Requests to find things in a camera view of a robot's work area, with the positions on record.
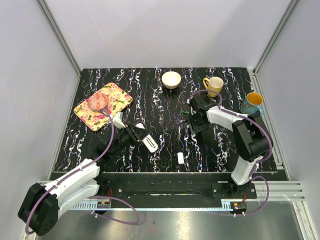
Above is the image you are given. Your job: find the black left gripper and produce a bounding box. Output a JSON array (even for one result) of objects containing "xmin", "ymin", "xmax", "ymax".
[{"xmin": 110, "ymin": 121, "xmax": 151, "ymax": 157}]

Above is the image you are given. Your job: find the white remote control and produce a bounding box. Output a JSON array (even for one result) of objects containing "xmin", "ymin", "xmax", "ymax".
[{"xmin": 135, "ymin": 123, "xmax": 158, "ymax": 153}]

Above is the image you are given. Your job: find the white remote battery cover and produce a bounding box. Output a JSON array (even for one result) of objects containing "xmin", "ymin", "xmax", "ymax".
[{"xmin": 177, "ymin": 152, "xmax": 185, "ymax": 165}]

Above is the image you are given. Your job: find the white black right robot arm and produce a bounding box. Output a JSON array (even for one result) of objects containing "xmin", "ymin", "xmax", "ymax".
[{"xmin": 187, "ymin": 95, "xmax": 273, "ymax": 198}]

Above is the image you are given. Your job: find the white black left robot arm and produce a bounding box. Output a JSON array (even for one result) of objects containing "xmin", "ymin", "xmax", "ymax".
[{"xmin": 17, "ymin": 123, "xmax": 151, "ymax": 236}]

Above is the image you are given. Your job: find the floral rectangular tray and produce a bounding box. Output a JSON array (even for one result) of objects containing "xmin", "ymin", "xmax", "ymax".
[{"xmin": 73, "ymin": 82, "xmax": 133, "ymax": 132}]

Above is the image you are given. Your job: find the yellow mug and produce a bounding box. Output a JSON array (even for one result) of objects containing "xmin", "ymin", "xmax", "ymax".
[{"xmin": 203, "ymin": 76, "xmax": 224, "ymax": 98}]

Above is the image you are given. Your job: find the pink patterned glass bowl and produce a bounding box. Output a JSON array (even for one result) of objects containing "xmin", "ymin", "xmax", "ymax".
[{"xmin": 86, "ymin": 92, "xmax": 109, "ymax": 112}]

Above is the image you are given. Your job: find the cream ceramic bowl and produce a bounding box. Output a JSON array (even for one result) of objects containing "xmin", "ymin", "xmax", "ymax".
[{"xmin": 161, "ymin": 71, "xmax": 182, "ymax": 90}]

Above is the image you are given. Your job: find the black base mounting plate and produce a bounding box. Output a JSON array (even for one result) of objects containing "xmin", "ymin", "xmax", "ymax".
[{"xmin": 102, "ymin": 172, "xmax": 257, "ymax": 210}]

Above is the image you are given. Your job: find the blue butterfly mug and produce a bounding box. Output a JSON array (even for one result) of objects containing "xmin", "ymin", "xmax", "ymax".
[{"xmin": 240, "ymin": 92, "xmax": 264, "ymax": 116}]

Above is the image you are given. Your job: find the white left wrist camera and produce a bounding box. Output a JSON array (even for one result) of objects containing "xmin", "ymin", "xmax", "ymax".
[{"xmin": 112, "ymin": 111, "xmax": 126, "ymax": 129}]

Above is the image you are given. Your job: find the aluminium frame post right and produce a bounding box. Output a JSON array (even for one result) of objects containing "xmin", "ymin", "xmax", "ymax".
[{"xmin": 252, "ymin": 0, "xmax": 302, "ymax": 75}]

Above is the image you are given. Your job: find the aluminium frame post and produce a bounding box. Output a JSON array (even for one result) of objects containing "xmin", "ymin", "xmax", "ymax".
[
  {"xmin": 252, "ymin": 0, "xmax": 302, "ymax": 75},
  {"xmin": 36, "ymin": 0, "xmax": 82, "ymax": 75}
]

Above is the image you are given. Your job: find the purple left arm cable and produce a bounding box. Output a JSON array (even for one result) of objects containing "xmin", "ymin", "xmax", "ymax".
[{"xmin": 24, "ymin": 106, "xmax": 141, "ymax": 235}]

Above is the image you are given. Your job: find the aluminium frame post left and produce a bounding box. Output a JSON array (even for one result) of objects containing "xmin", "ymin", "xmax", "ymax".
[{"xmin": 36, "ymin": 0, "xmax": 82, "ymax": 75}]

